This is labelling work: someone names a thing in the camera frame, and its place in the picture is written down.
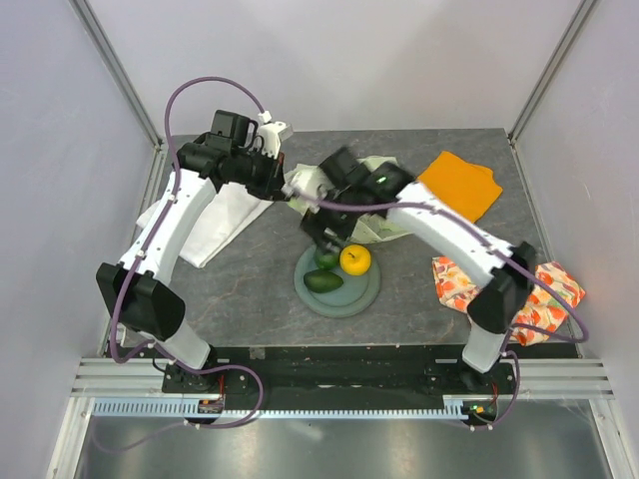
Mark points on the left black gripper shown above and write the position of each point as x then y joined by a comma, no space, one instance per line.
272,188

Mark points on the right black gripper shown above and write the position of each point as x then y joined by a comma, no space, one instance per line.
315,224

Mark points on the green lime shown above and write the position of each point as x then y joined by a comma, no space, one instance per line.
326,260

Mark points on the yellow apple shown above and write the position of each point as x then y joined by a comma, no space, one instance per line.
355,260

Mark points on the dark green avocado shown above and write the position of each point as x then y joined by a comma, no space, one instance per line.
322,281

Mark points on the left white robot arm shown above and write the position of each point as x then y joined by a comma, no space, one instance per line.
136,289

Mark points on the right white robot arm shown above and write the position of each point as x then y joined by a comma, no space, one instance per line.
343,188

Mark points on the white folded towel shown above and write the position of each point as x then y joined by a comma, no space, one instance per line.
200,223

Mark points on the grey-green ceramic plate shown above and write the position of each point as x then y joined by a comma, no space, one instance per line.
356,294

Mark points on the orange folded cloth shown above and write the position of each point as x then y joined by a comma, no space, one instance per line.
467,188

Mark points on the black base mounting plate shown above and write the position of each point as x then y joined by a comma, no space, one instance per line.
432,369

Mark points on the floral patterned cloth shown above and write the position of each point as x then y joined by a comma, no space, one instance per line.
455,290

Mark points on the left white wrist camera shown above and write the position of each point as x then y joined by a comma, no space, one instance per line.
273,134

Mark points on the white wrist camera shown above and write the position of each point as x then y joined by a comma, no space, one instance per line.
273,134
309,183

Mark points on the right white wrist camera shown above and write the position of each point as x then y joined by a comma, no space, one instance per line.
309,183

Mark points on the slotted cable duct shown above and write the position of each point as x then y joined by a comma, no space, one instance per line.
193,408

